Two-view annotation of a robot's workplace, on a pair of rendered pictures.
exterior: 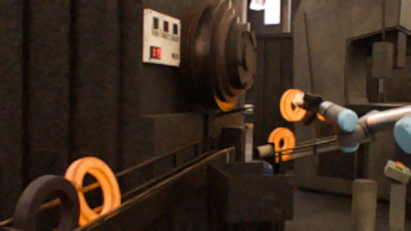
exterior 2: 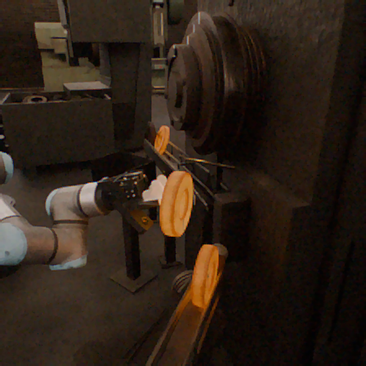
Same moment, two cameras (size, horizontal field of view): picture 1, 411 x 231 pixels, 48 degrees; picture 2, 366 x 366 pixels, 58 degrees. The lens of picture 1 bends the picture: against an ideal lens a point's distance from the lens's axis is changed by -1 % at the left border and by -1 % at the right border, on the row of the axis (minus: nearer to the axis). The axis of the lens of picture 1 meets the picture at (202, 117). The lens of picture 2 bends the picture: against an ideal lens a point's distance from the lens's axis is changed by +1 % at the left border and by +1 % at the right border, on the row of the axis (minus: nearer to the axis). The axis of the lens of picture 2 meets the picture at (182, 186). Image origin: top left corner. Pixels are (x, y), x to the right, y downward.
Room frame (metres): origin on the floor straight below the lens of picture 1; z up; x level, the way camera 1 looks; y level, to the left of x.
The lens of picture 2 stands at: (2.91, -0.89, 1.26)
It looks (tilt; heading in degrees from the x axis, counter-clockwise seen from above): 24 degrees down; 142
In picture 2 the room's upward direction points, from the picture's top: straight up
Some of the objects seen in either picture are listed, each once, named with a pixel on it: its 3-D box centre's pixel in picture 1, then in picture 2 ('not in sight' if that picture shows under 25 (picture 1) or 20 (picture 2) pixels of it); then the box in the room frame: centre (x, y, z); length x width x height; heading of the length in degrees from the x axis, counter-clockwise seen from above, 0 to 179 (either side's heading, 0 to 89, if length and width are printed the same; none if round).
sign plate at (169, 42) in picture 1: (163, 39); not in sight; (1.75, 0.15, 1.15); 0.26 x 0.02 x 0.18; 158
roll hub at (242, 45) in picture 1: (243, 56); (180, 89); (1.99, -0.17, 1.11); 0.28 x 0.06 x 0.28; 158
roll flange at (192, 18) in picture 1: (204, 56); (228, 87); (2.05, 0.00, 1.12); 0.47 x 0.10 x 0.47; 158
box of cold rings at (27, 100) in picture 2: not in sight; (62, 127); (-0.78, 0.31, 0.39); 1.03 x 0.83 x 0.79; 72
